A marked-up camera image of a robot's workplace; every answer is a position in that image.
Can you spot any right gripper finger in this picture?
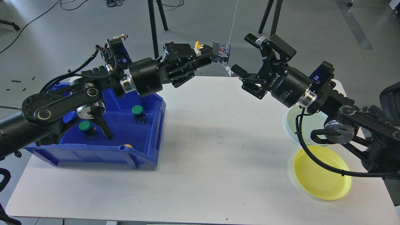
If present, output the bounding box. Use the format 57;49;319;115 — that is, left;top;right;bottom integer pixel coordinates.
244;33;296;68
231;64;264;99

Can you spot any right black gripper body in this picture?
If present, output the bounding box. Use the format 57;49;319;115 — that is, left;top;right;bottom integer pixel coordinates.
256;65;312;108

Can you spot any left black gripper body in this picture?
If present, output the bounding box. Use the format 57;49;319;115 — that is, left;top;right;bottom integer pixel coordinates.
120;42;200;98

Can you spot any yellow push button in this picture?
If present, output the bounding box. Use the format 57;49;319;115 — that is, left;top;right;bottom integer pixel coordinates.
194;41;231;64

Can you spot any green push button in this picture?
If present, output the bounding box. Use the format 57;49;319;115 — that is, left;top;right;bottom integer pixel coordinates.
78;121;98;141
131;104;147;125

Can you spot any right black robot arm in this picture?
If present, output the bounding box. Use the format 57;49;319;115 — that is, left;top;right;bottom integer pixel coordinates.
231;34;399;179

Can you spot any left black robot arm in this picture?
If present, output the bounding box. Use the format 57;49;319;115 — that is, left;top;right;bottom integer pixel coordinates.
1;34;218;160

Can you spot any light green plate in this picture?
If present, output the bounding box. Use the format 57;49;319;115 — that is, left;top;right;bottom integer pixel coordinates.
287;105;328;147

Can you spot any yellow plate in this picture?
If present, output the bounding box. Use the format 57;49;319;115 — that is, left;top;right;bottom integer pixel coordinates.
293;145;352;201

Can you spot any black tripod legs right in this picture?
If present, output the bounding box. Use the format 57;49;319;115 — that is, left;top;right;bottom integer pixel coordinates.
258;0;283;38

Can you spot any white power adapter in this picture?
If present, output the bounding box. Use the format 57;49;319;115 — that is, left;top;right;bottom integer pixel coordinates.
225;66;238;77

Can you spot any blue plastic bin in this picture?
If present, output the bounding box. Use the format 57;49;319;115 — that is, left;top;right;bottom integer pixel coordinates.
26;88;166;169

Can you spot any black office chair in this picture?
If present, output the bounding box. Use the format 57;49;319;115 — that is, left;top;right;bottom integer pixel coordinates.
379;82;400;122

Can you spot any white cable on floor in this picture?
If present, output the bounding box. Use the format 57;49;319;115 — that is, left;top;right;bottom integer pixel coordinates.
222;0;240;68

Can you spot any black cable on floor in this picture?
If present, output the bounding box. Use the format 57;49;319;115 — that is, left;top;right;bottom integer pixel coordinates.
0;0;89;54

